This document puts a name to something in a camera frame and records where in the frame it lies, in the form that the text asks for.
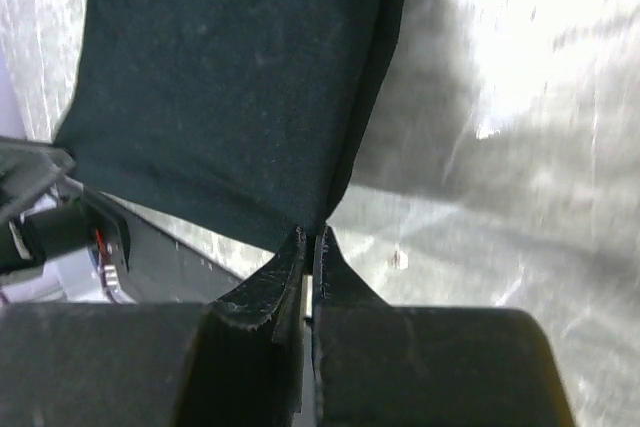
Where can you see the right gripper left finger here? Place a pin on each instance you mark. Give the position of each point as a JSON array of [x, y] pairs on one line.
[[234, 362]]

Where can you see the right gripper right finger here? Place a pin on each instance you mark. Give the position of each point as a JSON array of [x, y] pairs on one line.
[[376, 364]]

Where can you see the black t shirt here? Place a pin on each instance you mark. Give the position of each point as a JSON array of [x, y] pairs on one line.
[[240, 116]]

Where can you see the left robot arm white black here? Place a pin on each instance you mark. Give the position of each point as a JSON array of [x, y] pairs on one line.
[[44, 215]]

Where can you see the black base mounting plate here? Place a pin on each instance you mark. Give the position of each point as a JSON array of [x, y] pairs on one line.
[[137, 259]]

